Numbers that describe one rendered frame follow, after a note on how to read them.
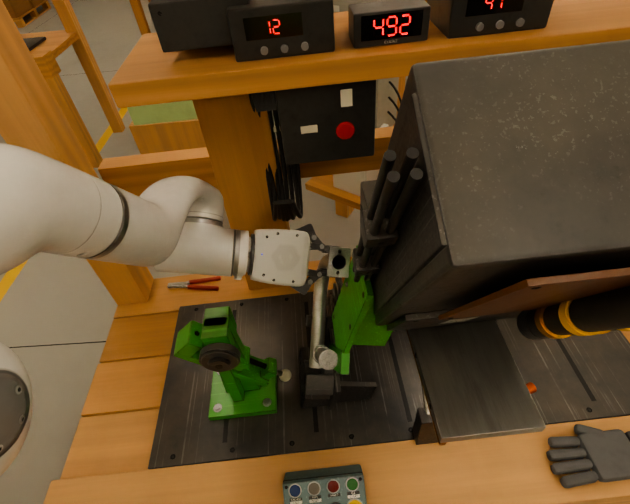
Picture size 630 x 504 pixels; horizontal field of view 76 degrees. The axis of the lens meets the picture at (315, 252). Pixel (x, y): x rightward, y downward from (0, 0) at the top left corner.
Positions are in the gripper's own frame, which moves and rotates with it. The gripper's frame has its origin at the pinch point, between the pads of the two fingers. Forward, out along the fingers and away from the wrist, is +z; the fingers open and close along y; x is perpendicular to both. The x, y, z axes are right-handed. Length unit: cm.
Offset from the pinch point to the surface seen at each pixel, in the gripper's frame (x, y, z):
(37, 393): 149, -79, -100
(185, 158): 27.9, 21.0, -30.4
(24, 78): 12, 29, -58
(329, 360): 0.1, -18.8, 1.2
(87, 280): 202, -28, -97
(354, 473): -2.9, -38.8, 7.0
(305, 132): -2.2, 22.6, -7.7
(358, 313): -9.9, -8.1, 2.4
